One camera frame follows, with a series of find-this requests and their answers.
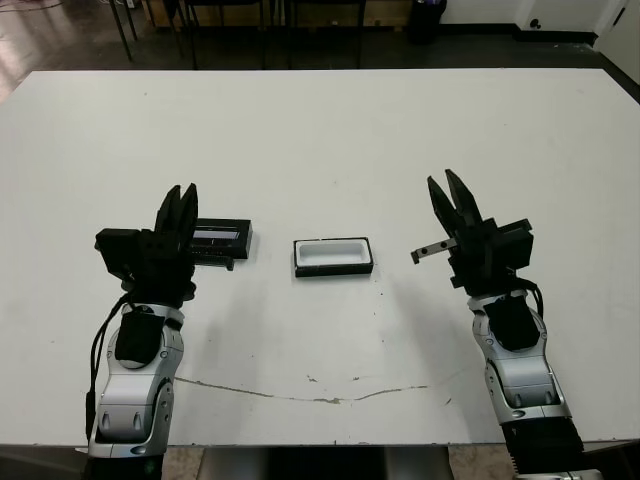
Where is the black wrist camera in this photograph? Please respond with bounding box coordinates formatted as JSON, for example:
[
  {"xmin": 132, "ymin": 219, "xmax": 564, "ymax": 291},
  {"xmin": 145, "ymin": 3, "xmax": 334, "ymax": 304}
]
[
  {"xmin": 497, "ymin": 218, "xmax": 535, "ymax": 275},
  {"xmin": 93, "ymin": 227, "xmax": 147, "ymax": 282}
]

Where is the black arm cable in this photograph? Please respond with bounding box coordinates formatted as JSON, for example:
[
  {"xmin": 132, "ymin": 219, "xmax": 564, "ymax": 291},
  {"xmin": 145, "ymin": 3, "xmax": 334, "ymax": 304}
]
[
  {"xmin": 519, "ymin": 279, "xmax": 549, "ymax": 321},
  {"xmin": 85, "ymin": 294, "xmax": 134, "ymax": 444}
]

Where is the thin black metal leg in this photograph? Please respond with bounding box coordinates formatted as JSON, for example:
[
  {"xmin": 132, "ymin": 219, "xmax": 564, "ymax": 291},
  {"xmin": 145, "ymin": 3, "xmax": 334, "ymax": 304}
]
[{"xmin": 109, "ymin": 0, "xmax": 140, "ymax": 62}]

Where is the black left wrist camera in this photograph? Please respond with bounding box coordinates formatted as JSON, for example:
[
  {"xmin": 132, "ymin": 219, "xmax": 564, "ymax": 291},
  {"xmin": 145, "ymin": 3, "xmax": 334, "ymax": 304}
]
[{"xmin": 93, "ymin": 227, "xmax": 147, "ymax": 282}]

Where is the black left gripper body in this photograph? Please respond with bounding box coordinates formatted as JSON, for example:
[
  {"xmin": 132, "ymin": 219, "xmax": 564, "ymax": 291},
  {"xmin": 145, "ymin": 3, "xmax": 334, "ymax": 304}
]
[{"xmin": 122, "ymin": 229, "xmax": 236, "ymax": 309}]

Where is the black box base white insert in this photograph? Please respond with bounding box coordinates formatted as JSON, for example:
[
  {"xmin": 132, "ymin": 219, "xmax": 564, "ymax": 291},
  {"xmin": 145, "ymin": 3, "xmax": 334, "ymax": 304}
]
[{"xmin": 292, "ymin": 235, "xmax": 375, "ymax": 279}]

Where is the white door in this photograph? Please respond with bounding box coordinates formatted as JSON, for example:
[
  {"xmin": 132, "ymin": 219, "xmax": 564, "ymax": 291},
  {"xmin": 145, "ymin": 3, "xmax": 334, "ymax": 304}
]
[{"xmin": 594, "ymin": 0, "xmax": 640, "ymax": 55}]

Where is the black box lid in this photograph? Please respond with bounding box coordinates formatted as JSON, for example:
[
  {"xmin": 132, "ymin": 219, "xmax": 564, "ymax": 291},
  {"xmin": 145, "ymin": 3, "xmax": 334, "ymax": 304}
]
[{"xmin": 191, "ymin": 217, "xmax": 255, "ymax": 261}]

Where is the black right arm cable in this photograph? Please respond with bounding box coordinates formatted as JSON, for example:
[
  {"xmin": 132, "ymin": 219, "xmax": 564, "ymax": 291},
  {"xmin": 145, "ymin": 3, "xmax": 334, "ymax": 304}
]
[{"xmin": 519, "ymin": 279, "xmax": 549, "ymax": 321}]

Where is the grey black robot body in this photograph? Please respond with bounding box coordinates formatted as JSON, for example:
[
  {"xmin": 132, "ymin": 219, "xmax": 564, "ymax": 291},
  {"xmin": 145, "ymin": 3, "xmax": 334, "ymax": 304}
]
[{"xmin": 202, "ymin": 446, "xmax": 451, "ymax": 480}]

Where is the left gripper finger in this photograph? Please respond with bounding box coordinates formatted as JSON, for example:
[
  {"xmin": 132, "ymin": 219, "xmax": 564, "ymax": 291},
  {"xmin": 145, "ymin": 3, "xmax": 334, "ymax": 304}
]
[
  {"xmin": 152, "ymin": 183, "xmax": 184, "ymax": 247},
  {"xmin": 173, "ymin": 182, "xmax": 200, "ymax": 250}
]

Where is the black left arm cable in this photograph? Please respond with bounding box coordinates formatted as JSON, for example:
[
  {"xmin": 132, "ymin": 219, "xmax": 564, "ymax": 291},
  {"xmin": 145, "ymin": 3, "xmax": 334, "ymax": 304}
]
[{"xmin": 85, "ymin": 294, "xmax": 134, "ymax": 444}]

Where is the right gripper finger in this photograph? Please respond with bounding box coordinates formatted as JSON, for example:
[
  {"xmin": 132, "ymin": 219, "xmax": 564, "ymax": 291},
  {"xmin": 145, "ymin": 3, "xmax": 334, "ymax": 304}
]
[
  {"xmin": 426, "ymin": 174, "xmax": 462, "ymax": 241},
  {"xmin": 444, "ymin": 168, "xmax": 485, "ymax": 230}
]

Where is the black chair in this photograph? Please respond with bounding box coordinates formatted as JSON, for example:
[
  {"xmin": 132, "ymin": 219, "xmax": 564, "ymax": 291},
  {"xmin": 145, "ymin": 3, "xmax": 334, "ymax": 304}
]
[{"xmin": 172, "ymin": 0, "xmax": 266, "ymax": 70}]

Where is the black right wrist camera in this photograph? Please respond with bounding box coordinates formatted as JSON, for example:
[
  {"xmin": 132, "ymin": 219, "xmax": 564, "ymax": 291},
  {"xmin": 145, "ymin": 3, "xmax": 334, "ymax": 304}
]
[{"xmin": 497, "ymin": 218, "xmax": 535, "ymax": 275}]

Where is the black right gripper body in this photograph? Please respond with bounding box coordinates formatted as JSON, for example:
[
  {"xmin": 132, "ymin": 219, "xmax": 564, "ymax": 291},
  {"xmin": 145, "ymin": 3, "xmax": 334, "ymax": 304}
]
[{"xmin": 410, "ymin": 216, "xmax": 529, "ymax": 300}]

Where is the black waste bin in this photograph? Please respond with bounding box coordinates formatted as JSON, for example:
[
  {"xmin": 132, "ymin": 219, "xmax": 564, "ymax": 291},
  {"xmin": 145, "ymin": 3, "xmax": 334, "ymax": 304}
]
[{"xmin": 409, "ymin": 0, "xmax": 449, "ymax": 45}]

